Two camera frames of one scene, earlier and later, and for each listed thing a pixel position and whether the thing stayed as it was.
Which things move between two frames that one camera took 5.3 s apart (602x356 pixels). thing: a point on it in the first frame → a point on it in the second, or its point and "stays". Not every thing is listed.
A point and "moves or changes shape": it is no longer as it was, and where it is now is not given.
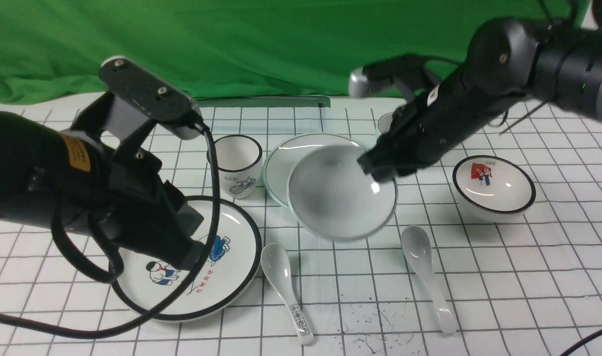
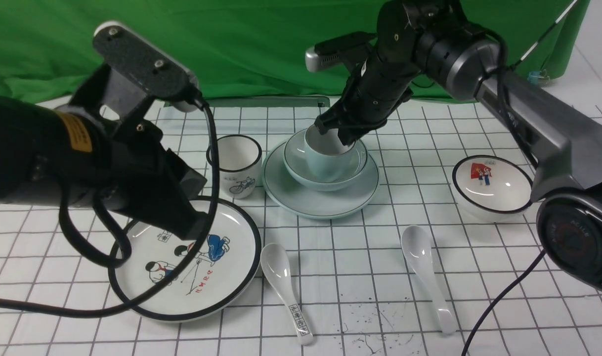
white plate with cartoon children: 224,276 stays
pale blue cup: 384,122 moves or changes shape
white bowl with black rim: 492,189 stays
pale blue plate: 280,158 → 337,203
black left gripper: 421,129 → 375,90
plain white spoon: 417,245 stays
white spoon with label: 275,261 stays
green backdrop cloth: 229,49 stays
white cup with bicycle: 239,158 stays
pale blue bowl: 331,196 moves or changes shape
